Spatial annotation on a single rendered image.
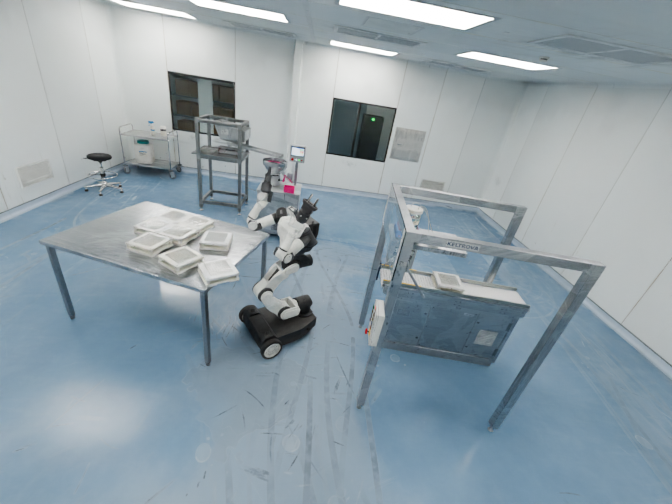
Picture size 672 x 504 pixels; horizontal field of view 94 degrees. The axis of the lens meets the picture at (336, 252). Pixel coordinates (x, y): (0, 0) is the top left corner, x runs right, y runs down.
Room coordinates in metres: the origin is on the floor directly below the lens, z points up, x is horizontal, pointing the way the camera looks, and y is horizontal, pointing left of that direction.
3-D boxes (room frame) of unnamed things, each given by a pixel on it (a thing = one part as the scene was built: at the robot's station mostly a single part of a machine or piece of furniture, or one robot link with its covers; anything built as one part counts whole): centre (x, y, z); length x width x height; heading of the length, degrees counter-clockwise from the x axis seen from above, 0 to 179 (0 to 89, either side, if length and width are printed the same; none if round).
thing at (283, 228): (2.44, 0.36, 1.09); 0.34 x 0.30 x 0.36; 40
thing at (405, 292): (2.47, -1.12, 0.75); 1.30 x 0.29 x 0.10; 90
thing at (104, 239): (2.46, 1.54, 0.81); 1.50 x 1.10 x 0.04; 80
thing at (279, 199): (4.64, 1.02, 0.38); 0.63 x 0.57 x 0.76; 97
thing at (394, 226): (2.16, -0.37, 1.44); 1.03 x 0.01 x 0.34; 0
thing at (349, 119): (7.35, -0.07, 1.43); 1.38 x 0.01 x 1.16; 97
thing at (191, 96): (6.94, 3.27, 1.43); 1.32 x 0.01 x 1.11; 97
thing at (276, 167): (4.68, 1.07, 0.95); 0.49 x 0.36 x 0.37; 97
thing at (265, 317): (2.39, 0.41, 0.19); 0.64 x 0.52 x 0.33; 130
